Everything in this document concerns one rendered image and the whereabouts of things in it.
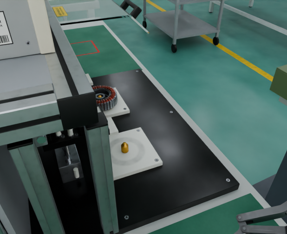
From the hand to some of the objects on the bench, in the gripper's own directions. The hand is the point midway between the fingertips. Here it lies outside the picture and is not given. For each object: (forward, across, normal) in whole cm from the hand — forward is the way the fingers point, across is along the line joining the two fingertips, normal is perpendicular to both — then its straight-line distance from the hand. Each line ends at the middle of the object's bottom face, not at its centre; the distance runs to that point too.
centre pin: (+3, +42, -2) cm, 42 cm away
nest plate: (+4, +42, -3) cm, 42 cm away
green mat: (+19, +120, +5) cm, 122 cm away
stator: (+1, +66, -2) cm, 66 cm away
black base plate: (+5, +54, -5) cm, 55 cm away
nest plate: (+2, +66, -4) cm, 66 cm away
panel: (+25, +56, +8) cm, 62 cm away
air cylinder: (+17, +43, +3) cm, 46 cm away
